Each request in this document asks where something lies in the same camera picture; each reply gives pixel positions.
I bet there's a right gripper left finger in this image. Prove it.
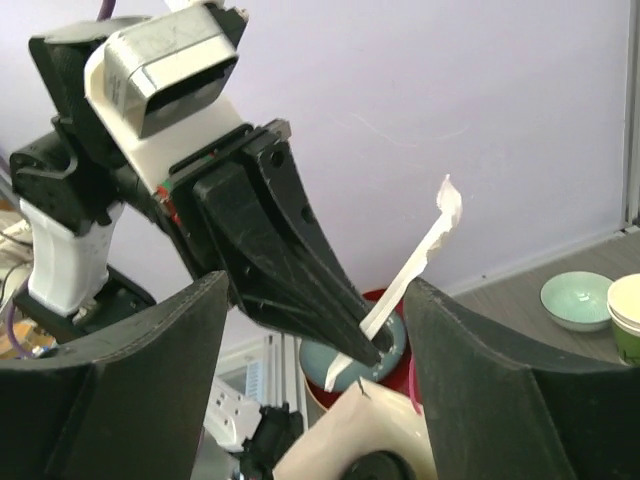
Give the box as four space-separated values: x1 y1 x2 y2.
1 272 228 480

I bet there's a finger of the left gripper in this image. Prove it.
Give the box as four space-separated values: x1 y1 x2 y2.
256 141 380 365
192 164 371 366

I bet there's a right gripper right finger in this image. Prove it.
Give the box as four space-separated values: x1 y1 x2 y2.
403 279 639 479

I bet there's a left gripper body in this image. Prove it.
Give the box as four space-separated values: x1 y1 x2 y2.
152 118 291 279

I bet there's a white paper-wrapped straw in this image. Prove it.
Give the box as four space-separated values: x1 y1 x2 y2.
323 173 463 392

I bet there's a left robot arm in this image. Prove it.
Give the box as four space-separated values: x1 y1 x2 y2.
10 1 381 365

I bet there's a pale green bowl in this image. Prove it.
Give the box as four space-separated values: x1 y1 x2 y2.
540 271 613 333

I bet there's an aluminium frame rail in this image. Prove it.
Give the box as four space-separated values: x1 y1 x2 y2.
199 334 311 451

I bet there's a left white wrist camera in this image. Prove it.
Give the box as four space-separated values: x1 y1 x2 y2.
84 1 248 193

